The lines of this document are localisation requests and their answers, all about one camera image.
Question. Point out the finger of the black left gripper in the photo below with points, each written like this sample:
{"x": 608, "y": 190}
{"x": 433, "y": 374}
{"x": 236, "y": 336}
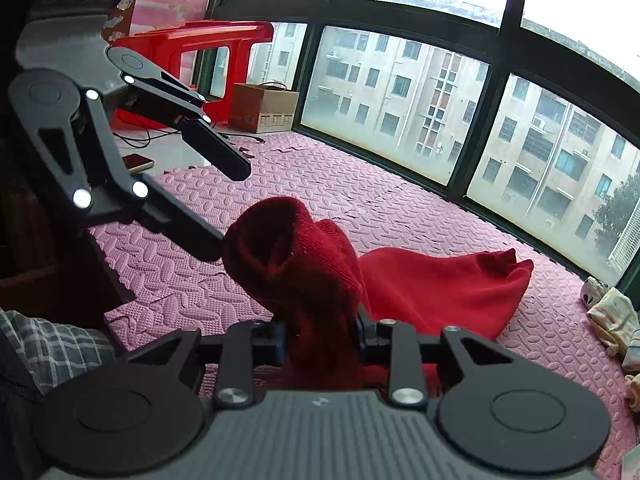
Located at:
{"x": 156, "y": 95}
{"x": 78, "y": 175}

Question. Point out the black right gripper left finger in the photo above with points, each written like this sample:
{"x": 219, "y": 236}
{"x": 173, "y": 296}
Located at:
{"x": 245, "y": 346}

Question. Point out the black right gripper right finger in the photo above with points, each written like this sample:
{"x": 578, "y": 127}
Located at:
{"x": 390, "y": 360}

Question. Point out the red garment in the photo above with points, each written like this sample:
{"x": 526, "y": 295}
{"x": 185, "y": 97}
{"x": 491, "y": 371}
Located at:
{"x": 308, "y": 275}

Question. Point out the pale clothes pile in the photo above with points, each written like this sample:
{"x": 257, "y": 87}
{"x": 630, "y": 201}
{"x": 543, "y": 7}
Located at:
{"x": 613, "y": 319}

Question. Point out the red plastic stool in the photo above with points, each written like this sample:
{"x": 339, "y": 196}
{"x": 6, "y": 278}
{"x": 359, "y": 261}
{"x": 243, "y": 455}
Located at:
{"x": 184, "y": 52}

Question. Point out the smartphone on floor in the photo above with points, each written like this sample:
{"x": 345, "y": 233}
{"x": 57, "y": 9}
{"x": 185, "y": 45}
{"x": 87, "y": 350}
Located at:
{"x": 136, "y": 163}

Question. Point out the brown cardboard box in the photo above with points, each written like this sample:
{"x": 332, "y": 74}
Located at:
{"x": 262, "y": 108}

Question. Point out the pink foam puzzle mat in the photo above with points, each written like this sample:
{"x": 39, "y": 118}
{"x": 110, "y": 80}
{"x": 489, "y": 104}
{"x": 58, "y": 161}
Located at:
{"x": 375, "y": 209}

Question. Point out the plaid trouser leg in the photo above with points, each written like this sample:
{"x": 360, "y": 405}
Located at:
{"x": 55, "y": 353}

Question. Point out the green window frame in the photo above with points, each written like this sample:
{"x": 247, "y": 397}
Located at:
{"x": 506, "y": 118}

